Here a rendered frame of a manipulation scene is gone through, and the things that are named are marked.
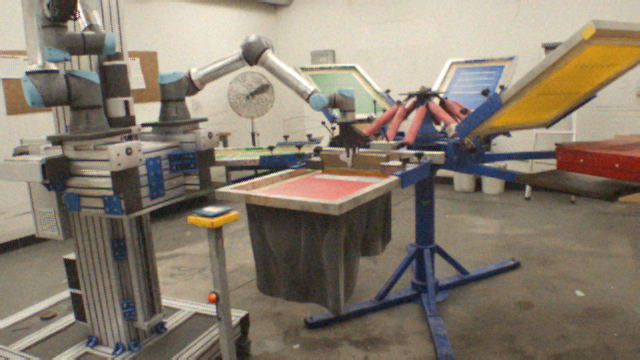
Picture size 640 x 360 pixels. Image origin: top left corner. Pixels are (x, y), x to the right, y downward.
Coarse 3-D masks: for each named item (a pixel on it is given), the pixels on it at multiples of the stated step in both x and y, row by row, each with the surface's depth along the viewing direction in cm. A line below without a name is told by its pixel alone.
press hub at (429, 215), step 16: (432, 128) 278; (432, 144) 270; (432, 176) 283; (416, 192) 289; (432, 192) 286; (416, 208) 291; (432, 208) 288; (416, 224) 293; (432, 224) 290; (416, 240) 295; (432, 240) 292; (416, 256) 297; (432, 256) 295; (416, 272) 300; (432, 272) 297; (416, 288) 298
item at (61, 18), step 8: (56, 0) 119; (64, 0) 121; (72, 0) 122; (48, 8) 126; (56, 8) 119; (64, 8) 122; (72, 8) 122; (56, 16) 123; (64, 16) 124; (72, 16) 123
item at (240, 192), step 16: (272, 176) 209; (288, 176) 219; (224, 192) 183; (240, 192) 179; (256, 192) 178; (368, 192) 170; (384, 192) 180; (304, 208) 161; (320, 208) 157; (336, 208) 154
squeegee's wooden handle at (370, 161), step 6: (324, 156) 224; (330, 156) 222; (336, 156) 220; (354, 156) 214; (360, 156) 212; (366, 156) 210; (372, 156) 209; (378, 156) 207; (384, 156) 205; (324, 162) 224; (330, 162) 222; (336, 162) 220; (342, 162) 218; (354, 162) 215; (360, 162) 213; (366, 162) 211; (372, 162) 209; (378, 162) 207; (384, 162) 206; (372, 168) 210; (378, 168) 208
